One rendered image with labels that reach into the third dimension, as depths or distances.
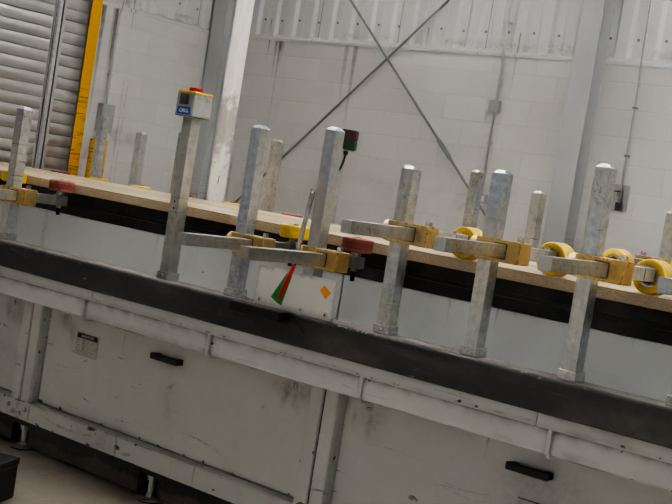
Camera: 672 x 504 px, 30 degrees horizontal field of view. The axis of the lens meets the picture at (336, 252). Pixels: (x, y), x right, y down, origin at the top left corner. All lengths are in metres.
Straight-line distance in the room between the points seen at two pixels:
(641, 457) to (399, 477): 0.81
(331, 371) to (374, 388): 0.14
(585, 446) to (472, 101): 8.92
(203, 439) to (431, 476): 0.80
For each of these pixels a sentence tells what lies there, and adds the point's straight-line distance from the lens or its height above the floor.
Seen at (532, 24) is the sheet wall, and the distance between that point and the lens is 11.37.
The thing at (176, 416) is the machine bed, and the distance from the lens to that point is 3.80.
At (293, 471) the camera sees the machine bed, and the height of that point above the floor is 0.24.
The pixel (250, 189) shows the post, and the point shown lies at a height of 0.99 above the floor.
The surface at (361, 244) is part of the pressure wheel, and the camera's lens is 3.15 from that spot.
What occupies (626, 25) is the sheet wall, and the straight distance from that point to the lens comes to 10.90.
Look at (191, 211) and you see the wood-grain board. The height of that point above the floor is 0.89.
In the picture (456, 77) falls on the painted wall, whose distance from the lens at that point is 11.65.
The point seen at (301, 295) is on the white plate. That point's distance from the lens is 3.12.
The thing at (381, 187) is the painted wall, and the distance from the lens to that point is 11.98.
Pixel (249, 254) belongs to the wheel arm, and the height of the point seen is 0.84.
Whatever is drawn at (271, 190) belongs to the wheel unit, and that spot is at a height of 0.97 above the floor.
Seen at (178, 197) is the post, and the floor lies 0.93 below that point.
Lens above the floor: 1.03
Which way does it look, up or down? 3 degrees down
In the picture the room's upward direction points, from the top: 9 degrees clockwise
